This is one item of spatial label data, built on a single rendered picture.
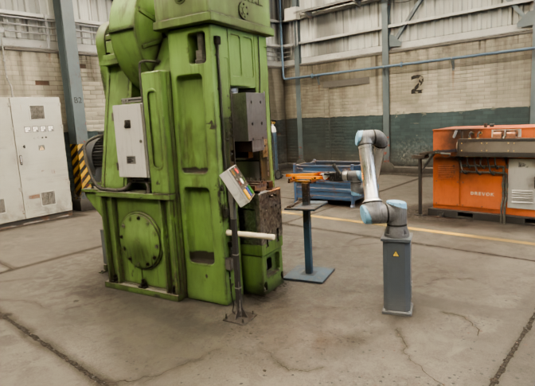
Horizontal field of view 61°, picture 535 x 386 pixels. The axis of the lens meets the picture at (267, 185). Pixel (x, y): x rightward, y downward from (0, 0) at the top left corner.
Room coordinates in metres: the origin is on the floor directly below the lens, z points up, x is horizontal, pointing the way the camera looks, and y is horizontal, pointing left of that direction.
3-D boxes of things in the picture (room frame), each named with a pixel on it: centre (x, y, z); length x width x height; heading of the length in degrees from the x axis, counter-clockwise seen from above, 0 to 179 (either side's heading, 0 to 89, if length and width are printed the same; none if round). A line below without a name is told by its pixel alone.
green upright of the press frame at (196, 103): (3.82, 0.52, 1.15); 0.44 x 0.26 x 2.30; 59
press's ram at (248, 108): (4.03, 0.22, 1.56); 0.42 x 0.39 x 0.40; 59
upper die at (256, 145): (3.99, 0.24, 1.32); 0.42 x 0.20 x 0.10; 59
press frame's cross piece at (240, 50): (4.11, 0.35, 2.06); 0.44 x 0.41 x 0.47; 59
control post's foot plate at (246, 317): (3.37, 0.27, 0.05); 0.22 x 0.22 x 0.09; 59
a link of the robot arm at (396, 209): (3.36, -0.96, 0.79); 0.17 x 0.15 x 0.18; 93
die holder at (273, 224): (4.05, 0.22, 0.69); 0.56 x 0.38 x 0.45; 59
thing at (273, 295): (3.86, 0.02, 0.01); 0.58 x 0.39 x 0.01; 149
